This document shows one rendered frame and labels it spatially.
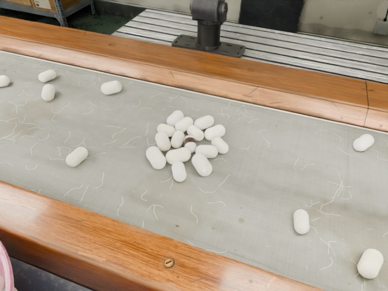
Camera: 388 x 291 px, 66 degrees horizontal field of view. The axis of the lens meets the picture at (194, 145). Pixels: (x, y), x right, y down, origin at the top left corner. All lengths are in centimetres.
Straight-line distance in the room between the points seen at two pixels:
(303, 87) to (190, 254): 37
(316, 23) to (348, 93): 192
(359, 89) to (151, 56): 40
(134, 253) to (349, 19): 231
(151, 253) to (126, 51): 45
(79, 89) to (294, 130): 39
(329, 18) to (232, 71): 193
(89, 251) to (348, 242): 29
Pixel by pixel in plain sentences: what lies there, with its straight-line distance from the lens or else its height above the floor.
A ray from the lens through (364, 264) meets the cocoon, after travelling 38.
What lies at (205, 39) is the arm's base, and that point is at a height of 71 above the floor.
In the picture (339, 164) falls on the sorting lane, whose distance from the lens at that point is 48.
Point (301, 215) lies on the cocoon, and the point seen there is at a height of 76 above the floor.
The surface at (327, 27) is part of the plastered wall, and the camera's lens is 250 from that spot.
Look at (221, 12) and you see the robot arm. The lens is 80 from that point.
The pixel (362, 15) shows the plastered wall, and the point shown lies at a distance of 248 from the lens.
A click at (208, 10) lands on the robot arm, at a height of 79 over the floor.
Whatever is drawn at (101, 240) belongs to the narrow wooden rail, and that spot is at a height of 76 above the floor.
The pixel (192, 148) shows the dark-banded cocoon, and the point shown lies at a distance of 44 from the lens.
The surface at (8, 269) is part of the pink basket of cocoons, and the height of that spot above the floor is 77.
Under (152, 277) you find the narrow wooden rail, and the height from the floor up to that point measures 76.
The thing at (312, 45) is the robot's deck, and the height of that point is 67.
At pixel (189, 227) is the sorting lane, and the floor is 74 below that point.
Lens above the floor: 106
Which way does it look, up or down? 44 degrees down
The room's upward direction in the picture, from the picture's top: 1 degrees clockwise
